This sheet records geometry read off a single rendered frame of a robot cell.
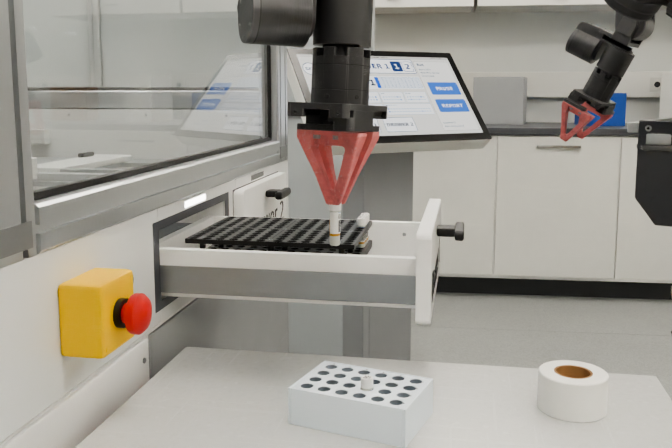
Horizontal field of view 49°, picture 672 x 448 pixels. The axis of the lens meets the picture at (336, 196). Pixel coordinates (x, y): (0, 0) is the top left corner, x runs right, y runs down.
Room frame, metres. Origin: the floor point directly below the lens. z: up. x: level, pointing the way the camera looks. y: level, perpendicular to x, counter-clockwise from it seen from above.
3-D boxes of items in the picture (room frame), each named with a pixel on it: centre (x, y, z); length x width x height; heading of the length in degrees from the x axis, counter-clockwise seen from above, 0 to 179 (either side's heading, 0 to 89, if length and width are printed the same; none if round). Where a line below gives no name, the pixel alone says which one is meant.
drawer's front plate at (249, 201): (1.35, 0.13, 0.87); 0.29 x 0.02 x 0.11; 170
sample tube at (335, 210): (0.74, 0.00, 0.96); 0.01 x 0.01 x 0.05
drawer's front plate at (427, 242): (0.98, -0.13, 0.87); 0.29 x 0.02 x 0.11; 170
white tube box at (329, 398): (0.72, -0.03, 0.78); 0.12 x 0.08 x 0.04; 65
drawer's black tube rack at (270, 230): (1.01, 0.07, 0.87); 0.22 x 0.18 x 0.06; 80
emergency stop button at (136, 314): (0.70, 0.20, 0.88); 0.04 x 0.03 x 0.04; 170
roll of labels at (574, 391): (0.74, -0.25, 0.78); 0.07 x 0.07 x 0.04
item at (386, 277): (1.02, 0.08, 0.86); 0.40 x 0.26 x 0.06; 80
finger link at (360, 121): (0.73, 0.00, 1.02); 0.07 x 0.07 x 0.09; 65
